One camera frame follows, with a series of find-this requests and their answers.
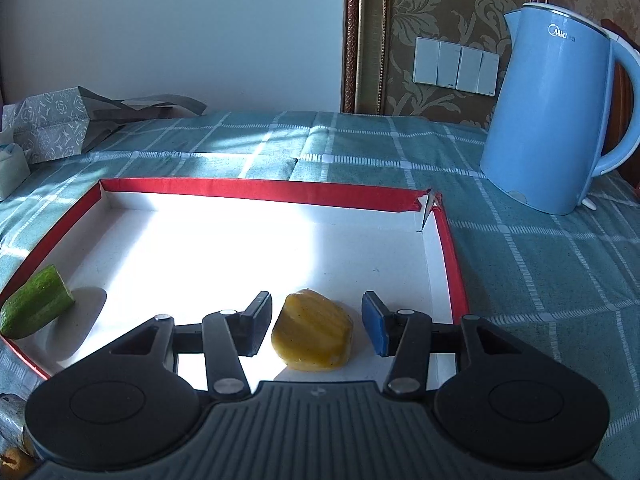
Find white wall switch panel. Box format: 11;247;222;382
413;36;500;96

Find blue electric kettle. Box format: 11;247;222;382
480;2;640;216

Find green cucumber piece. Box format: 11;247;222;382
0;265;76;339

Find dark wooden headboard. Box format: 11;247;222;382
600;17;640;192

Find green plaid cloth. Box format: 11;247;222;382
0;110;640;480

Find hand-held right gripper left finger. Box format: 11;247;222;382
100;290;274;401

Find metallic object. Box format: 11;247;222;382
0;392;37;457

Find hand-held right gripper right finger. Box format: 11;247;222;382
361;290;538;397

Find ridged yellow fruit piece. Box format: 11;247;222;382
270;288;355;373

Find grey patterned bag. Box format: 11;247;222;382
2;86;208;165

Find red cardboard box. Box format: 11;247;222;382
0;177;471;382

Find ornate wooden wall frame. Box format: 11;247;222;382
341;0;551;128

